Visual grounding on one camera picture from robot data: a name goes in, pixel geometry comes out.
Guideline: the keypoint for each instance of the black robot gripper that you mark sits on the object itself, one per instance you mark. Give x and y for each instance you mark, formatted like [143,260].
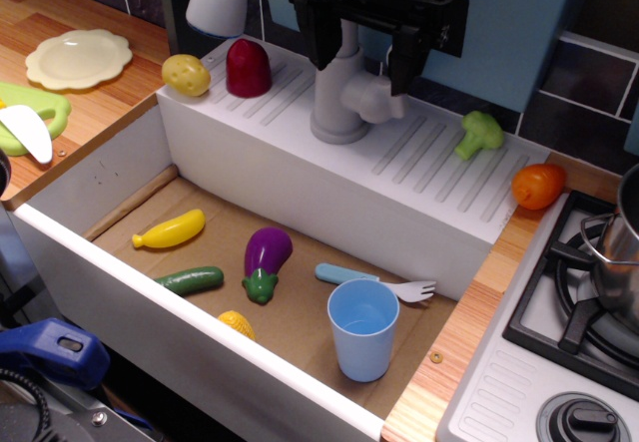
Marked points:
[416,27]

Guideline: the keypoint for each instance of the grey toy faucet with lever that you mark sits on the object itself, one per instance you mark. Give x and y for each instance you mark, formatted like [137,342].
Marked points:
[349,99]

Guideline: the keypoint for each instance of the dark red toy vegetable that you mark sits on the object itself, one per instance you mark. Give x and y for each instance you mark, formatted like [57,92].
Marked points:
[248,69]

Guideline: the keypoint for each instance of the green toy broccoli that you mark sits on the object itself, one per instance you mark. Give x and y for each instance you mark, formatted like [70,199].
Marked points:
[481,132]

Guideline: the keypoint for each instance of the yellow toy potato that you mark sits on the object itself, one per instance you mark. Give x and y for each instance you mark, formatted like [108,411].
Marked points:
[186,74]

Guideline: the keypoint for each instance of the orange toy fruit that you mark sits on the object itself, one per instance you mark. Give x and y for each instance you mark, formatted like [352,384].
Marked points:
[538,186]

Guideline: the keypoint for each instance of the purple toy eggplant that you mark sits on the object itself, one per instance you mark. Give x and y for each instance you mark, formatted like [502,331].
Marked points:
[267,251]

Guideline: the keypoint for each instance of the white toy sink basin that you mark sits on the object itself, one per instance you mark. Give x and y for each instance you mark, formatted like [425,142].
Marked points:
[399,198]

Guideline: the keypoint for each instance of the yellow toy banana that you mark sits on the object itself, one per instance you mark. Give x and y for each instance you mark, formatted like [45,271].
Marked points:
[172,232]

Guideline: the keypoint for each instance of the light blue plastic cup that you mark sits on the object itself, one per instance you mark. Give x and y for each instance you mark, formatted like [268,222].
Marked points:
[363,320]

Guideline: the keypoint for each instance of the cream scalloped plate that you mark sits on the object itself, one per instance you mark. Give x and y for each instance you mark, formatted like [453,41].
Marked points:
[78,60]

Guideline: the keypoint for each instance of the green toy cucumber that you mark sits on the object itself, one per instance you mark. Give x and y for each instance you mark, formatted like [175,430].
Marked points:
[193,280]

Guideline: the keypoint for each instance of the yellow toy corn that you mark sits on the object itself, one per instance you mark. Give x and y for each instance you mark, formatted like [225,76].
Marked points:
[237,322]

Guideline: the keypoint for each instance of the steel pot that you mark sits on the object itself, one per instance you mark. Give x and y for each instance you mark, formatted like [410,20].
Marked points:
[613,240]

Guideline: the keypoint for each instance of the green cutting board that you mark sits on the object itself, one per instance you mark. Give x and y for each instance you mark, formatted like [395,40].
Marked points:
[53,109]

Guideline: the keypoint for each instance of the black stove grate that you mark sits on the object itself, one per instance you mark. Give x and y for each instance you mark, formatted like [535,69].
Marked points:
[558,316]

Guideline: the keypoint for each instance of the white toy knife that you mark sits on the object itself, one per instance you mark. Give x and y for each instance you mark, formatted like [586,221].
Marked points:
[30,130]

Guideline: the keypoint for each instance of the grey toy stove top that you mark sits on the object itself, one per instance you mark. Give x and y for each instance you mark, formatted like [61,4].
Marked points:
[505,385]

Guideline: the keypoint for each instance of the black stove knob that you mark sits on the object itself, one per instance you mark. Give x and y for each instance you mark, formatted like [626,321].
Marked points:
[578,417]

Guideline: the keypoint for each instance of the blue clamp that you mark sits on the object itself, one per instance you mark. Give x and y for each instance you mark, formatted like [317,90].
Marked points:
[57,350]

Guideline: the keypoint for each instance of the light blue wall box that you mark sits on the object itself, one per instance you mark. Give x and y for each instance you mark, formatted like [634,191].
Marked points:
[506,48]

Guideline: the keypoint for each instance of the blue handled white fork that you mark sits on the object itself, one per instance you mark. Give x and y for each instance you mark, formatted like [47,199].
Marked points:
[409,292]

